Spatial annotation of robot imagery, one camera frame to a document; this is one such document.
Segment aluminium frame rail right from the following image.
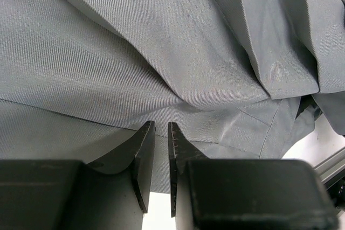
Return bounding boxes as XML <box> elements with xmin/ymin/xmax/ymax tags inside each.
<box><xmin>314</xmin><ymin>148</ymin><xmax>345</xmax><ymax>189</ymax></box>

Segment grey pleated skirt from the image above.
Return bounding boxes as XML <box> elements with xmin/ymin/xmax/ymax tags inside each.
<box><xmin>1</xmin><ymin>0</ymin><xmax>344</xmax><ymax>192</ymax></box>

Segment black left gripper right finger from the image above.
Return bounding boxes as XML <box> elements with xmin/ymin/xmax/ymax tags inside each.
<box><xmin>168</xmin><ymin>122</ymin><xmax>209</xmax><ymax>217</ymax></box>

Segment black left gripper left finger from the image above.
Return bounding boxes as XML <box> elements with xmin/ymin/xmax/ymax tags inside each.
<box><xmin>88</xmin><ymin>121</ymin><xmax>155</xmax><ymax>213</ymax></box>

